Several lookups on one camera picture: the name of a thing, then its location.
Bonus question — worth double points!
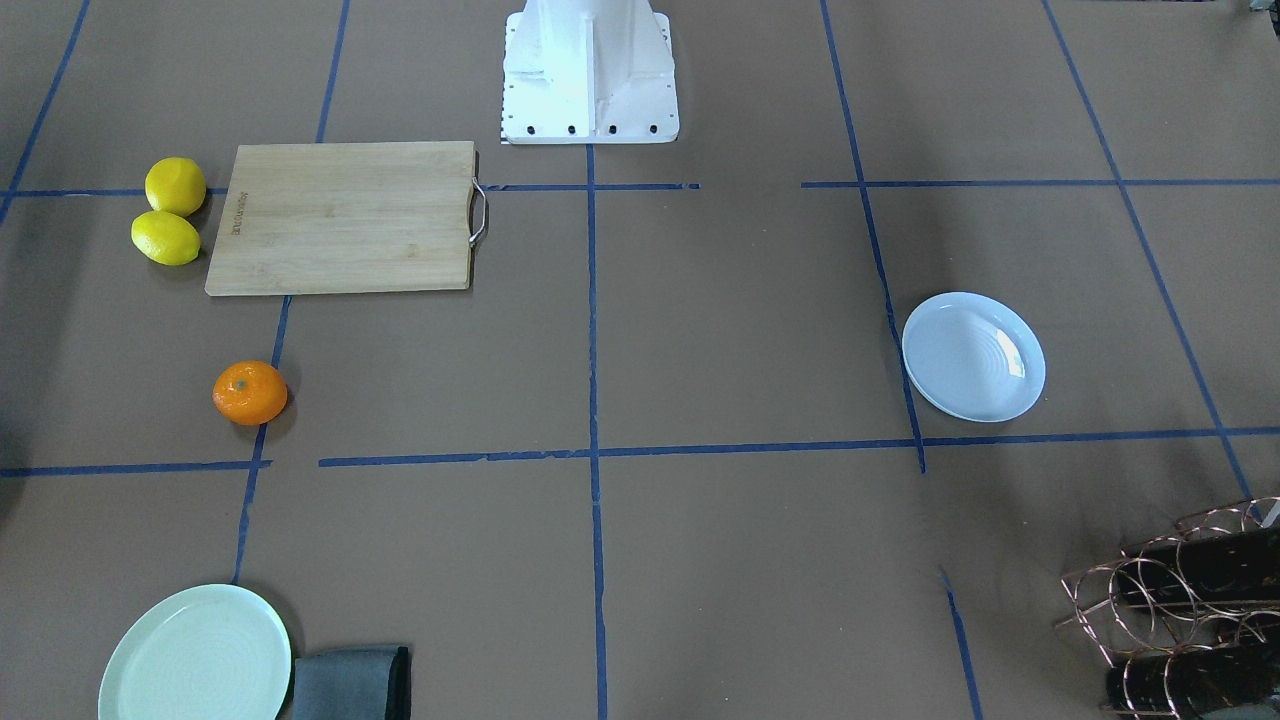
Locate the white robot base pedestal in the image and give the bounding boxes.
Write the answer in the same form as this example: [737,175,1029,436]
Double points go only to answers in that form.
[500,1,681,145]

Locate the lower yellow lemon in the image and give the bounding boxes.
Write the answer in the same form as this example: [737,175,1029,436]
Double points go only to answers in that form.
[131,210,202,266]

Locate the yellow lemon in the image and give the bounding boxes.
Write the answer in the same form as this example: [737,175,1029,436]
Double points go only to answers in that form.
[131,210,202,266]
[143,156,209,217]

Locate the dark glass wine bottle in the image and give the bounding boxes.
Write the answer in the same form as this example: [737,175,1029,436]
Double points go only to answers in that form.
[1117,527,1279,609]

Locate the light blue plate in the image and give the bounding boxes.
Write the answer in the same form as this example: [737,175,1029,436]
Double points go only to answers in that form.
[901,292,1047,423]

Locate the light green plate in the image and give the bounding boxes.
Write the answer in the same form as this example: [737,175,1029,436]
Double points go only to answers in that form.
[97,584,293,719]

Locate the upper yellow lemon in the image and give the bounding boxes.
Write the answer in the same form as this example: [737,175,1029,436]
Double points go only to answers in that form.
[143,156,209,217]

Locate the folded grey cloth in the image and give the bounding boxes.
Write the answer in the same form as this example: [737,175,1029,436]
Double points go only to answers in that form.
[291,644,411,719]

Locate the orange fruit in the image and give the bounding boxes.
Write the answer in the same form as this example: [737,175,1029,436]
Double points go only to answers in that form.
[211,360,289,427]

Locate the copper wire bottle rack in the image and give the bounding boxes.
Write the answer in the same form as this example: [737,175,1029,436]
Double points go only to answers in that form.
[1060,497,1279,719]

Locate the wooden cutting board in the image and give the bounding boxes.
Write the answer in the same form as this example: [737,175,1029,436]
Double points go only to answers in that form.
[205,141,488,297]

